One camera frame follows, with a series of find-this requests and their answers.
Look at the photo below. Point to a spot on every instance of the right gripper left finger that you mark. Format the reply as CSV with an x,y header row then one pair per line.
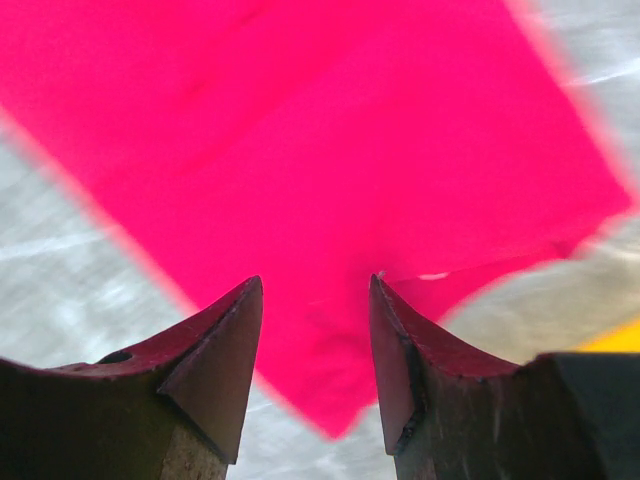
x,y
170,407

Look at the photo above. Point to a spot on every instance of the pink t shirt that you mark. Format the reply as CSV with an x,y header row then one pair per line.
x,y
313,143

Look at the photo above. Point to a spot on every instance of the yellow plastic tray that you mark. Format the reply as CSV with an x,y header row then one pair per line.
x,y
625,339

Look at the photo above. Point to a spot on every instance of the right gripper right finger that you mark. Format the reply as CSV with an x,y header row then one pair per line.
x,y
452,411

